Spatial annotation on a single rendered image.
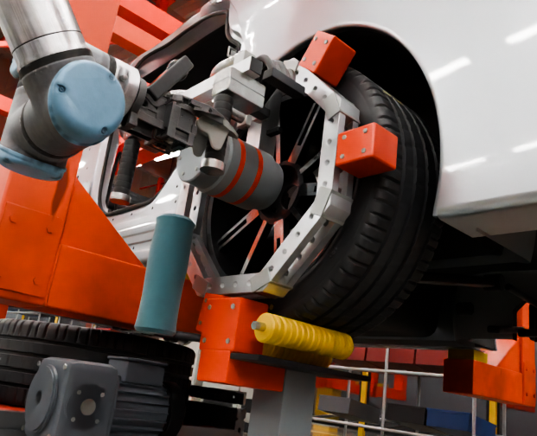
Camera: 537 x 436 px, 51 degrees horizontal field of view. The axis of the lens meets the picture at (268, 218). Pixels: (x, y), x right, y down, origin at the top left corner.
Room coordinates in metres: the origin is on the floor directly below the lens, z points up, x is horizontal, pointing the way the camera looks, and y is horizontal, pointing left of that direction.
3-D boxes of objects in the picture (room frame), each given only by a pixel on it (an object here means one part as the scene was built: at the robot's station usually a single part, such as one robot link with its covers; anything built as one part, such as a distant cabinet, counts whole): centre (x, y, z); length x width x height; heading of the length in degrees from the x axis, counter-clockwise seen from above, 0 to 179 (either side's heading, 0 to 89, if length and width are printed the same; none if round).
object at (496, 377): (2.94, -1.21, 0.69); 0.52 x 0.17 x 0.35; 130
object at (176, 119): (0.85, 0.20, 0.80); 0.12 x 0.08 x 0.09; 131
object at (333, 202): (1.21, 0.04, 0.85); 0.54 x 0.07 x 0.54; 40
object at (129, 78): (0.79, 0.26, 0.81); 0.10 x 0.05 x 0.09; 41
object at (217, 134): (0.90, 0.11, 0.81); 0.09 x 0.03 x 0.06; 123
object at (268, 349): (1.32, -0.09, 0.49); 0.29 x 0.06 x 0.06; 130
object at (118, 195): (1.19, 0.33, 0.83); 0.04 x 0.04 x 0.16
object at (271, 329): (1.18, -0.11, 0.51); 0.29 x 0.06 x 0.06; 130
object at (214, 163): (0.93, 0.11, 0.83); 0.04 x 0.04 x 0.16
